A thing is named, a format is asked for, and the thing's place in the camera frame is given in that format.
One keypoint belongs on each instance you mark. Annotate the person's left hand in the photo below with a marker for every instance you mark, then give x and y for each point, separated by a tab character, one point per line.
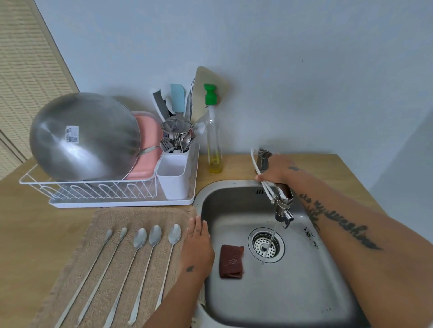
198	250

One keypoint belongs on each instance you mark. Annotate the person's right hand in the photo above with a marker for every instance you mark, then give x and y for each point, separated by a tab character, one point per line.
279	169

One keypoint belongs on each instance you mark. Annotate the person's right thumb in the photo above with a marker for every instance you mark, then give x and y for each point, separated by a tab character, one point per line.
262	177

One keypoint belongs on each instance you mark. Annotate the person's left fingers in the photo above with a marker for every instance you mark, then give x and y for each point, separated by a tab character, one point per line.
198	225

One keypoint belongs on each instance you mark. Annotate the chrome sink faucet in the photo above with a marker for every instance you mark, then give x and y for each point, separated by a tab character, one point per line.
283	202

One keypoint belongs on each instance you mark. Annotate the person's right forearm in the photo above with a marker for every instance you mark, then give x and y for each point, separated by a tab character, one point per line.
365	256

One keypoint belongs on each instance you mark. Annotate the person's left forearm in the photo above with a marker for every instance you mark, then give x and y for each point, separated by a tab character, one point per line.
179	300

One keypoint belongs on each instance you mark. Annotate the long steel spoon large bowl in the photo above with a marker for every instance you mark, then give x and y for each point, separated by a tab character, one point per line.
155	235
139	237
175	233

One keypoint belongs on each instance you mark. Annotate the brown scouring pad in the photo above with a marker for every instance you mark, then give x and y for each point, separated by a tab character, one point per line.
231	262

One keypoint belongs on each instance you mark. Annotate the white cutlery holder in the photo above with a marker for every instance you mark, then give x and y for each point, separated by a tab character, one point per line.
174	179

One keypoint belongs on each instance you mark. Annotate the running water stream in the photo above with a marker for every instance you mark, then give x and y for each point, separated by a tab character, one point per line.
271	240

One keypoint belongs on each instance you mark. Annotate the glass bottle green cap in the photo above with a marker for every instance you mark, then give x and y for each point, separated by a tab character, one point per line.
214	135

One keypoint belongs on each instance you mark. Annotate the steel sink drain strainer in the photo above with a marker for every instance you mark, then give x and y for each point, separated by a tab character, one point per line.
260	245

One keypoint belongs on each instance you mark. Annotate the long steel spoon small bowl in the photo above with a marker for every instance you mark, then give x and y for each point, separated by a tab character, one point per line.
123	231
108	233

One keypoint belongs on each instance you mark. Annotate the bunch of steel cutlery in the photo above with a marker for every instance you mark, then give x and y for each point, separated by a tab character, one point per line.
176	142

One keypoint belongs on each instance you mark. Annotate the beige towel mat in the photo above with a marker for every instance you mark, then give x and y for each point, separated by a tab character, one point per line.
101	219

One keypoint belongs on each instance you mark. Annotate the steel mesh strainer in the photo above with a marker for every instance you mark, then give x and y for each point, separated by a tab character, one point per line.
177	125

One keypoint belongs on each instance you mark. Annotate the pink plastic tub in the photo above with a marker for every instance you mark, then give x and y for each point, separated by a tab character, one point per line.
147	135

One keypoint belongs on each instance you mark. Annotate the wooden cutting board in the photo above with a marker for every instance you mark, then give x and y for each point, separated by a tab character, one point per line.
211	76

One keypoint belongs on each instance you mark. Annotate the light blue spatula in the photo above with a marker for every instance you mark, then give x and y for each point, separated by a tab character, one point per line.
178	98

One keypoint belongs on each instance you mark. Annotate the stainless steel sink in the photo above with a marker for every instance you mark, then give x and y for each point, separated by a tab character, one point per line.
297	290

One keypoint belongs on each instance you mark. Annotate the white grey kitchen knife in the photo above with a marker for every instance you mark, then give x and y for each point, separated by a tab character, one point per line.
158	101

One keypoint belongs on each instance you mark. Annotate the large stainless steel wok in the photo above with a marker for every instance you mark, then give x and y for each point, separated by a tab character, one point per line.
84	111

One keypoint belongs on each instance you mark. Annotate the woven beige cabinet door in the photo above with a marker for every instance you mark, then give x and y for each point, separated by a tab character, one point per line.
27	84

